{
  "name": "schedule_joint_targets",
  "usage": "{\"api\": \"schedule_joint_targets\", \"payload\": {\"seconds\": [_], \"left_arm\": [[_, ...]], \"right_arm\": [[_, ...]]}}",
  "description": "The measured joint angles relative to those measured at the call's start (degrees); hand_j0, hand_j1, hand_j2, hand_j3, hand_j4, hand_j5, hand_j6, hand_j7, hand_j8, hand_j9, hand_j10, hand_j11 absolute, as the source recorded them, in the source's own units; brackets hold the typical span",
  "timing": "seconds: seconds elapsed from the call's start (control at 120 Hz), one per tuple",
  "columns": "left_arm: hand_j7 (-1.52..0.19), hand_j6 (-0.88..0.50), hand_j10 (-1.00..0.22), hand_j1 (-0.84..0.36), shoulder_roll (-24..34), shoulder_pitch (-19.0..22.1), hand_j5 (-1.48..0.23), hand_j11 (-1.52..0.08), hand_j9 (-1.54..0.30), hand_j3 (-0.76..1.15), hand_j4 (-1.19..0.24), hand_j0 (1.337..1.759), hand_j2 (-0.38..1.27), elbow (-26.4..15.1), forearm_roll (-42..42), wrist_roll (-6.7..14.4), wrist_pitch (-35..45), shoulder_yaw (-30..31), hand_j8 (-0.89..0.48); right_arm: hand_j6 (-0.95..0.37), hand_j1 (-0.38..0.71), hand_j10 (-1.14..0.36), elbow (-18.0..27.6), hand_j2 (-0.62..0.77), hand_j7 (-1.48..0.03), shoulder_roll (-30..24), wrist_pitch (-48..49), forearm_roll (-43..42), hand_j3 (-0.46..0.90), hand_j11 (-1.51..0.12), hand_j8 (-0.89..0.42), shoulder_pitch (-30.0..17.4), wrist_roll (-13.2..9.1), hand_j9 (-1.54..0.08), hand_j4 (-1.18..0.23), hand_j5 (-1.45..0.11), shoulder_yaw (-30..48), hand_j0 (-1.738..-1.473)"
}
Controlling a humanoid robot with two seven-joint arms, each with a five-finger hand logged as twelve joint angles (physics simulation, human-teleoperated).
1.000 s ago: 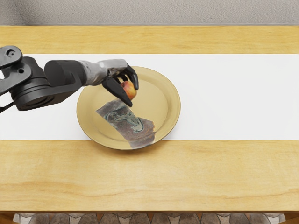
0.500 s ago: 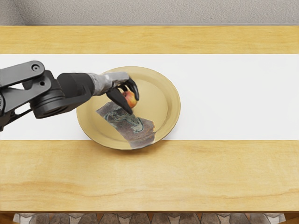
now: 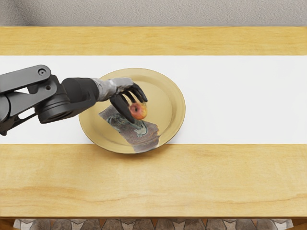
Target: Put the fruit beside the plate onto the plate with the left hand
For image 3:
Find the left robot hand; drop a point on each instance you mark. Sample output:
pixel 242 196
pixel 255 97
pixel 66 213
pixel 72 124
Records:
pixel 112 86

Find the red yellow apple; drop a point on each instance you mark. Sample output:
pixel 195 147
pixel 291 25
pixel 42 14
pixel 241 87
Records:
pixel 139 111

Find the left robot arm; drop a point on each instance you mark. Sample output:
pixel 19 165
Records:
pixel 48 95

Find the yellow plate with printed pattern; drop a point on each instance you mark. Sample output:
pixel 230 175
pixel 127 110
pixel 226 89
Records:
pixel 158 107

